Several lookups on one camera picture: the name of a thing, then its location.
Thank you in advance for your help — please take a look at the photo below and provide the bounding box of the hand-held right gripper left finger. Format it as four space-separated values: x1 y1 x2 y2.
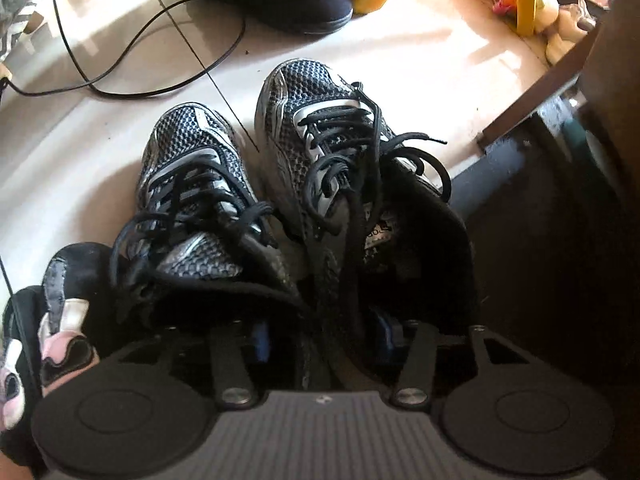
100 320 273 409

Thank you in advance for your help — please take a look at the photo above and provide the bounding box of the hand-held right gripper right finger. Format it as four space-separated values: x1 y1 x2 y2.
372 310 546 409

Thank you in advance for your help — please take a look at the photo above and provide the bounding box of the black and silver sneaker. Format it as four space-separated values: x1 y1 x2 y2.
109 102 331 396
255 58 482 391

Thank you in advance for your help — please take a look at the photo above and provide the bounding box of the black fuzzy slipper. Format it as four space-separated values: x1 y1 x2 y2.
30 242 121 396
0 285 43 466

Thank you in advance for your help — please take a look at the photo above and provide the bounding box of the wooden shoe cabinet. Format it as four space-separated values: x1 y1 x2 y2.
477 0 640 161

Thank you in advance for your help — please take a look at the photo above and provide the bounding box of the dark door mat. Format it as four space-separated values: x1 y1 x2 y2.
450 105 640 396

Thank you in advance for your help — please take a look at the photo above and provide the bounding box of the patterned cloth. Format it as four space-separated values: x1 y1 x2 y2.
0 0 51 61

